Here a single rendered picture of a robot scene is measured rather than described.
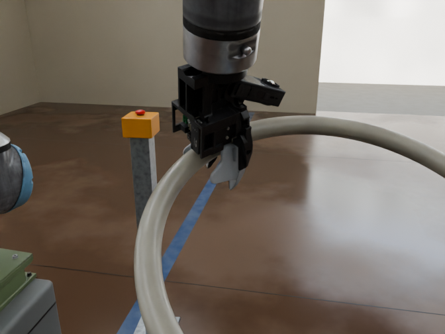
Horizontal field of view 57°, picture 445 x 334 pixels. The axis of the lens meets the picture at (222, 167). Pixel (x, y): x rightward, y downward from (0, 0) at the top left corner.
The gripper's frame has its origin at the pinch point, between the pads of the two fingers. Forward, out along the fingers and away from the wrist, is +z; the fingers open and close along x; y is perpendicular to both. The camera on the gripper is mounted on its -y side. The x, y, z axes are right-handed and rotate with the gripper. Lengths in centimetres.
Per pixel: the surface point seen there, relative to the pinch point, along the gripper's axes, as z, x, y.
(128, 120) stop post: 51, -84, -22
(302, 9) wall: 185, -350, -431
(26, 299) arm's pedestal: 42, -26, 34
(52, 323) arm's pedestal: 53, -23, 31
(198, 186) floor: 220, -171, -121
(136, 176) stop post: 74, -76, -20
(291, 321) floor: 151, -13, -65
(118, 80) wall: 325, -530, -214
